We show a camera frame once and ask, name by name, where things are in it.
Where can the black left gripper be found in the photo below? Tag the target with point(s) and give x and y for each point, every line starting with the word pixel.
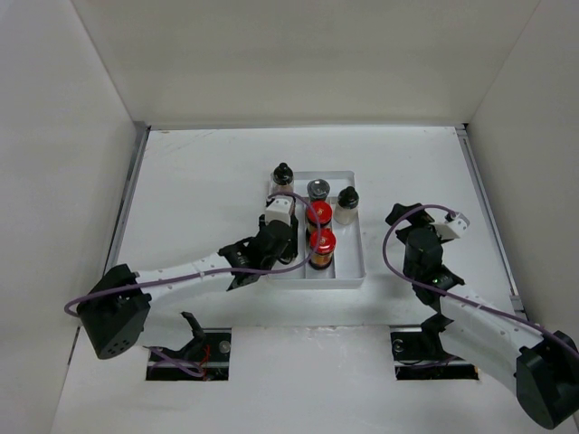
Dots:
pixel 292 247

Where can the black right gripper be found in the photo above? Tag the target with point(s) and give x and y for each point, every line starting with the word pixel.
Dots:
pixel 418 218

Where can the red-lid sauce jar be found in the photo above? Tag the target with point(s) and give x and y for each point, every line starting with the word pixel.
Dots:
pixel 319 213
pixel 322 245

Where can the knob-top spice grinder bottle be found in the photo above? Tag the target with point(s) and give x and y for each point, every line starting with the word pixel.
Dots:
pixel 282 179

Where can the white salt knob-top bottle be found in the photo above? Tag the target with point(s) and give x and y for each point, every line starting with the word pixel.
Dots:
pixel 347 206

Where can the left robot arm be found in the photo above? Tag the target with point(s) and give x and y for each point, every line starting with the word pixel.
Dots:
pixel 114 313

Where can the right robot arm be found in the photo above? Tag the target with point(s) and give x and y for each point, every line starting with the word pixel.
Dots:
pixel 538 366

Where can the white divided organizer tray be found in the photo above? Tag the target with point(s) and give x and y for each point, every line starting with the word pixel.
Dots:
pixel 347 268

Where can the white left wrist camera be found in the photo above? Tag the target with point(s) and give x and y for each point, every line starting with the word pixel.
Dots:
pixel 281 209

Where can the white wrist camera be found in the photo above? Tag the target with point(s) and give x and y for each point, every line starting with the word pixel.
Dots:
pixel 452 227
pixel 281 209

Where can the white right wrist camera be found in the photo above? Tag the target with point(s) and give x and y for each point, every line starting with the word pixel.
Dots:
pixel 452 227

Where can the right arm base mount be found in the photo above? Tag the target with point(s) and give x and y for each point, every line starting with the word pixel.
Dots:
pixel 418 354

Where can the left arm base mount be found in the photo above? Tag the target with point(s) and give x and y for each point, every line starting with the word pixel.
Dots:
pixel 204 357

